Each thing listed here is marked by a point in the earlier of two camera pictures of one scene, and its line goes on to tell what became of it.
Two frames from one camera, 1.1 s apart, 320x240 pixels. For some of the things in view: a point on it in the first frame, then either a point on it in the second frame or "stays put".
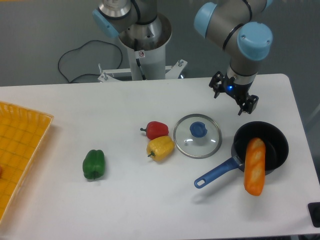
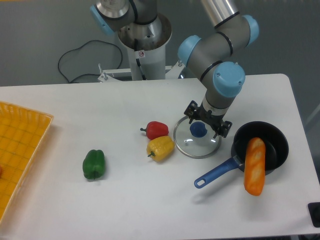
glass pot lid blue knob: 197,136 stays put
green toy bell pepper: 94,164 stays put
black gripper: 240,92 to 208,117
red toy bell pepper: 155,129 stays put
